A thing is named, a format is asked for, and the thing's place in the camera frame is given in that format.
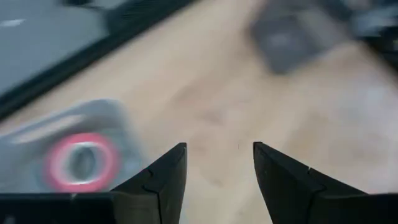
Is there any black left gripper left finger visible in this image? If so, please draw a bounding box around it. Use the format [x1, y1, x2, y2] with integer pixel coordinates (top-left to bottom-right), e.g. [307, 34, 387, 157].
[0, 142, 188, 224]

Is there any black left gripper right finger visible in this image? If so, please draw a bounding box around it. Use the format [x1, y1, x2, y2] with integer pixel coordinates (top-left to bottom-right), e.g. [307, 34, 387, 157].
[252, 141, 398, 224]

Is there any pink tape roll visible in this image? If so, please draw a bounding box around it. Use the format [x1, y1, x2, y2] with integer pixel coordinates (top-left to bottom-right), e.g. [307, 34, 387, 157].
[42, 132, 121, 194]

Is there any light grey plastic bin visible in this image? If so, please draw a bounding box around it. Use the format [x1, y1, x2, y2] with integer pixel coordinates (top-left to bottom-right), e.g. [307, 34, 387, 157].
[0, 98, 152, 195]

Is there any black aluminium table frame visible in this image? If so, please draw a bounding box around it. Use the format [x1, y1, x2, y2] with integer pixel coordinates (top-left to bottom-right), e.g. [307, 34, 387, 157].
[0, 0, 200, 121]

